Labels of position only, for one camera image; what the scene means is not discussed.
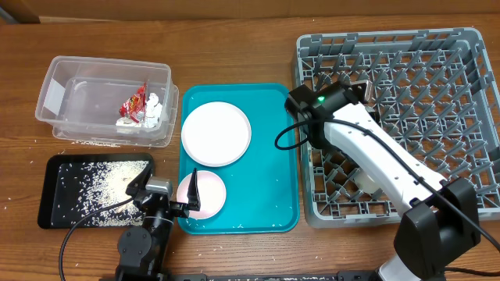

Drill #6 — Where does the pink bowl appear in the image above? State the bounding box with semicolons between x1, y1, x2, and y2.
189;170;227;219

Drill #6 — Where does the white plate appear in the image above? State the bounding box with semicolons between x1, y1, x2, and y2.
181;101;252;167

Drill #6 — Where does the white napkin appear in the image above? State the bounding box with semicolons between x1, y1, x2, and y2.
115;93;163;128

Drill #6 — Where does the red foil wrapper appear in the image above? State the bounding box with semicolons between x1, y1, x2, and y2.
119;83;147;123

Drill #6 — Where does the white cup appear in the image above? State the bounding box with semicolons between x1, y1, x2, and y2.
352;168;381;194

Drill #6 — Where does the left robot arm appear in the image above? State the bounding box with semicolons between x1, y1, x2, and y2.
58;164;202;280

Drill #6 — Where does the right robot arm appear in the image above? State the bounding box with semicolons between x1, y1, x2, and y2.
284;80;499;280

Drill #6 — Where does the grey dishwasher rack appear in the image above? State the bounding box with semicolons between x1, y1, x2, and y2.
292;28;499;228

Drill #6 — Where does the spilled rice pile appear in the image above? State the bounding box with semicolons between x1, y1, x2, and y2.
50;160;151;228

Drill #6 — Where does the black tray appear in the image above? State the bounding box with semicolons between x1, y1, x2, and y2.
37;153;154;229

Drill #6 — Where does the teal serving tray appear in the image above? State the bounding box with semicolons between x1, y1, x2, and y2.
179;83;300;235

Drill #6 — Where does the clear plastic bin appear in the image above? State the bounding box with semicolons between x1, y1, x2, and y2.
35;56;179;148

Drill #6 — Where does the black rail at bottom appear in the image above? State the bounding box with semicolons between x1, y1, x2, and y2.
167;271;446;281

